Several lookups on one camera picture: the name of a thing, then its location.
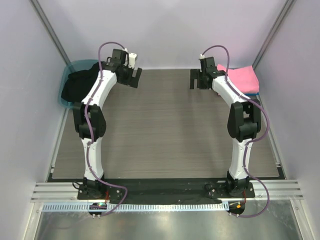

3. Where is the black t shirt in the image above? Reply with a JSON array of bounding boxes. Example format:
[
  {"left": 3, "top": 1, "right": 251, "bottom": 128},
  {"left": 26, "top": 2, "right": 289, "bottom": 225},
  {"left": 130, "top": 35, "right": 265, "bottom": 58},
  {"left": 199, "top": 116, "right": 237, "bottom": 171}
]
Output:
[{"left": 61, "top": 62, "right": 100, "bottom": 104}]

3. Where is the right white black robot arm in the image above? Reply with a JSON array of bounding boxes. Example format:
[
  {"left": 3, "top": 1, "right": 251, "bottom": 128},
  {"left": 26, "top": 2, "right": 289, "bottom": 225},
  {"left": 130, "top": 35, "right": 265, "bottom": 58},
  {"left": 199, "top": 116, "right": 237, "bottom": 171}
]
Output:
[{"left": 189, "top": 54, "right": 261, "bottom": 198}]

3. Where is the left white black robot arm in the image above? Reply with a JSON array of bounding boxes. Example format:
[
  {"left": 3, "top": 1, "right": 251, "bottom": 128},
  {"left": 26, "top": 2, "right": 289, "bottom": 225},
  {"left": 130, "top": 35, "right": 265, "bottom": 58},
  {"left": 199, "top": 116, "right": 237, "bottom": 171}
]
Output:
[{"left": 72, "top": 49, "right": 142, "bottom": 200}]

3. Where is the pink folded t shirt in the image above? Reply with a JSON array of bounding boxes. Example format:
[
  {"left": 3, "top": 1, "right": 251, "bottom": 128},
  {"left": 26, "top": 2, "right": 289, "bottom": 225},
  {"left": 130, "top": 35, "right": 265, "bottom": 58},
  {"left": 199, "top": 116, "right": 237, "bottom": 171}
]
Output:
[{"left": 227, "top": 66, "right": 260, "bottom": 94}]

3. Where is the blue folded t shirt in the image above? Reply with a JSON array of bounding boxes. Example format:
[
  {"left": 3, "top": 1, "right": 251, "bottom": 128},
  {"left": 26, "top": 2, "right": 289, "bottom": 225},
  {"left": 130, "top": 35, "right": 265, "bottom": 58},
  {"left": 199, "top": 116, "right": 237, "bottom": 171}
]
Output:
[{"left": 245, "top": 92, "right": 260, "bottom": 97}]

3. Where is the teal plastic basket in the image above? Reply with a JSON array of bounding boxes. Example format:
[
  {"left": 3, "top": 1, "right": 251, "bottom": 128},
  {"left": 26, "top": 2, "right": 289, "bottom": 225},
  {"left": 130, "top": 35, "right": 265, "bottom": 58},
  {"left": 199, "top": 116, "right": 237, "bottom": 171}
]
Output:
[{"left": 58, "top": 59, "right": 99, "bottom": 109}]

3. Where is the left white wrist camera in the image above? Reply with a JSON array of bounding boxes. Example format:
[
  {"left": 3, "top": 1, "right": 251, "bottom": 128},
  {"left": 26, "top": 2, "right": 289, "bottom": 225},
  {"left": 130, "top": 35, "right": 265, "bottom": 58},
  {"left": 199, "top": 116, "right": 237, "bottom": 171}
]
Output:
[{"left": 124, "top": 48, "right": 138, "bottom": 69}]

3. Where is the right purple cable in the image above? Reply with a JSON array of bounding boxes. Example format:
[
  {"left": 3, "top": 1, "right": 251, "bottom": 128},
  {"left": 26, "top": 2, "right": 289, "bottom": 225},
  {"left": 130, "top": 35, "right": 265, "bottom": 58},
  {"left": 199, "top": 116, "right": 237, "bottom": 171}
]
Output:
[{"left": 201, "top": 44, "right": 272, "bottom": 218}]

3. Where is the right aluminium corner post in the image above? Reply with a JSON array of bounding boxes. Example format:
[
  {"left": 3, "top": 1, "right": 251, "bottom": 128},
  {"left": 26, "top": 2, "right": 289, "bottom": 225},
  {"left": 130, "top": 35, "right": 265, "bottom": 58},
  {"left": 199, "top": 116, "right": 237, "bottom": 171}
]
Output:
[{"left": 252, "top": 0, "right": 296, "bottom": 70}]

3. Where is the aluminium corner post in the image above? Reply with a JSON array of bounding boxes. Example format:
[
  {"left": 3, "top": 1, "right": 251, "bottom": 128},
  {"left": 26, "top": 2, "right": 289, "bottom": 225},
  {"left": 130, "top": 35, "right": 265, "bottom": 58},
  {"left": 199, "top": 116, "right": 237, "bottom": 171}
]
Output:
[
  {"left": 29, "top": 0, "right": 71, "bottom": 65},
  {"left": 252, "top": 0, "right": 296, "bottom": 70}
]

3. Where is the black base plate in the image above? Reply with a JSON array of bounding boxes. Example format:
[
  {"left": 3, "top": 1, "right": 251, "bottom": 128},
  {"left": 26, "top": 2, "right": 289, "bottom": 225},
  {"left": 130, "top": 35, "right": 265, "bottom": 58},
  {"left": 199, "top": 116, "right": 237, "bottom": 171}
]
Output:
[{"left": 72, "top": 178, "right": 255, "bottom": 205}]

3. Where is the left aluminium corner post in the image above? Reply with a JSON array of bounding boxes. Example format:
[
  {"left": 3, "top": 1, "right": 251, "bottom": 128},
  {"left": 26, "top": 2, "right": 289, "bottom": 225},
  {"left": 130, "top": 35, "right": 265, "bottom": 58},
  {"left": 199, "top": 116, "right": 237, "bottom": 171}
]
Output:
[{"left": 29, "top": 0, "right": 71, "bottom": 65}]

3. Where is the white slotted cable duct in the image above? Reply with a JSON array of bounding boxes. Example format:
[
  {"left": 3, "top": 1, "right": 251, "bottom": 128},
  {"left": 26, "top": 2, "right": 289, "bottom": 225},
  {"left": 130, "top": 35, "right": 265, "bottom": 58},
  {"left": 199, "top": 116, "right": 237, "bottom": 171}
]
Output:
[{"left": 42, "top": 201, "right": 229, "bottom": 213}]

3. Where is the aluminium rail beam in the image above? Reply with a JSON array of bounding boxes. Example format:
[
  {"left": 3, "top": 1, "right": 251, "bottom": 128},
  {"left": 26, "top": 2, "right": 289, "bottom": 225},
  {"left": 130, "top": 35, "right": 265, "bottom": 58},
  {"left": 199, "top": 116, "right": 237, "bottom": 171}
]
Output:
[{"left": 31, "top": 179, "right": 303, "bottom": 202}]

